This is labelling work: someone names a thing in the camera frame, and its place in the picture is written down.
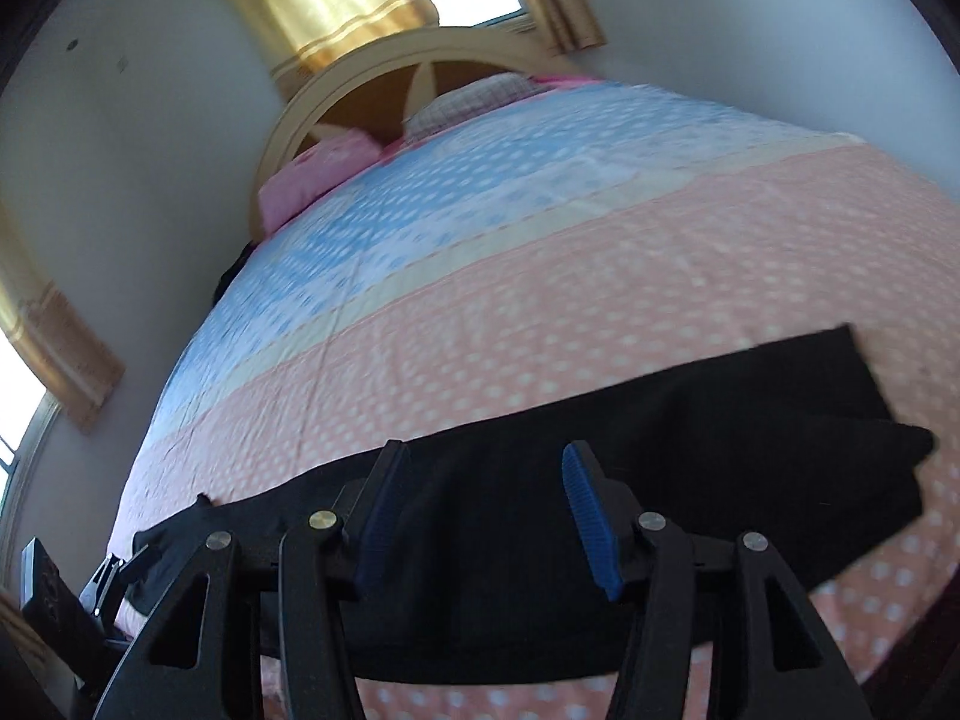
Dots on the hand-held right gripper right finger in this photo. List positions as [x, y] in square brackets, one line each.
[592, 525]

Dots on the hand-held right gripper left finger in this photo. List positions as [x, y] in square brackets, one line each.
[381, 517]

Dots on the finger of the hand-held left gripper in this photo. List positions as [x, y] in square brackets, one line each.
[112, 577]

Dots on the black pants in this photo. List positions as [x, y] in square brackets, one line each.
[712, 450]

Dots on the side window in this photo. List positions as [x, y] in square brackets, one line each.
[19, 405]

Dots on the golden side curtain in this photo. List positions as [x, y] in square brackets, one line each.
[52, 337]

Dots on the polka dot bedspread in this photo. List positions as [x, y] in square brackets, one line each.
[525, 277]

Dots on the pink pillow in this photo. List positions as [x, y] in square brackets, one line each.
[307, 180]

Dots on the striped pillow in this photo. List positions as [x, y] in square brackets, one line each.
[465, 105]

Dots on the cream wooden headboard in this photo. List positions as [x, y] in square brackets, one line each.
[337, 79]

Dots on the wide golden curtain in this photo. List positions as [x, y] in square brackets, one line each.
[315, 0]

